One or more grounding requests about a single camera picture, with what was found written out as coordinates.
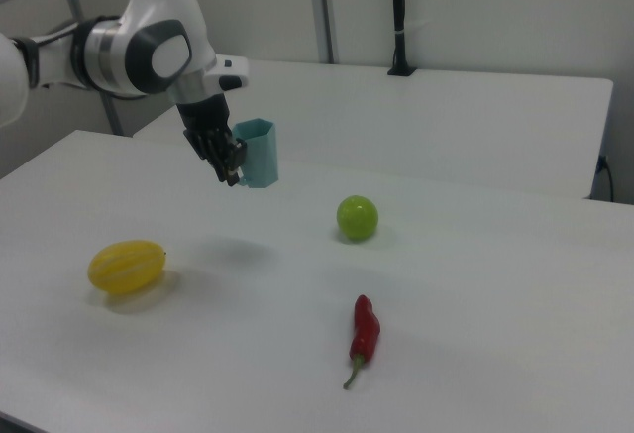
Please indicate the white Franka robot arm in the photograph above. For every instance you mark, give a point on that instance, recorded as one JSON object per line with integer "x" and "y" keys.
{"x": 158, "y": 56}

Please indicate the red chili pepper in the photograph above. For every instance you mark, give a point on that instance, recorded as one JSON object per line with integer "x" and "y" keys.
{"x": 366, "y": 329}

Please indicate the teal faceted mug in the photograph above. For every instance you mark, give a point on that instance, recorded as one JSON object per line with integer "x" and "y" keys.
{"x": 260, "y": 155}

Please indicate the yellow striped melon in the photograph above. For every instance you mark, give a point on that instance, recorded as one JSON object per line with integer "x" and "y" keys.
{"x": 126, "y": 267}

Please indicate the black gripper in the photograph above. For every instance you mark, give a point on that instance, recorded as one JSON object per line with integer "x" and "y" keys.
{"x": 203, "y": 113}

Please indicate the black camera pole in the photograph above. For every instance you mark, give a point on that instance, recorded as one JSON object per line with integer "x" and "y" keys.
{"x": 398, "y": 17}

